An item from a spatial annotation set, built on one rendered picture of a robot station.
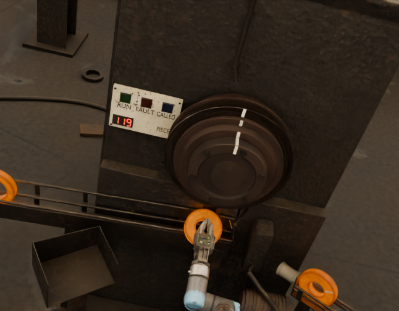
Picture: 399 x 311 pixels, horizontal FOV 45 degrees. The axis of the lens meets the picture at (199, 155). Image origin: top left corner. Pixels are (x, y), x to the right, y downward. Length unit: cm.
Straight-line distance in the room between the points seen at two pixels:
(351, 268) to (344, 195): 72
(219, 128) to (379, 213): 231
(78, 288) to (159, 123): 69
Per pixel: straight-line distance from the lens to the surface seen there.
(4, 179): 210
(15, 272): 274
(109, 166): 201
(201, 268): 187
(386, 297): 323
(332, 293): 200
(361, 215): 366
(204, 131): 166
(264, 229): 202
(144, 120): 186
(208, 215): 202
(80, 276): 197
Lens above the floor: 217
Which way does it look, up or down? 37 degrees down
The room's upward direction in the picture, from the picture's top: 15 degrees clockwise
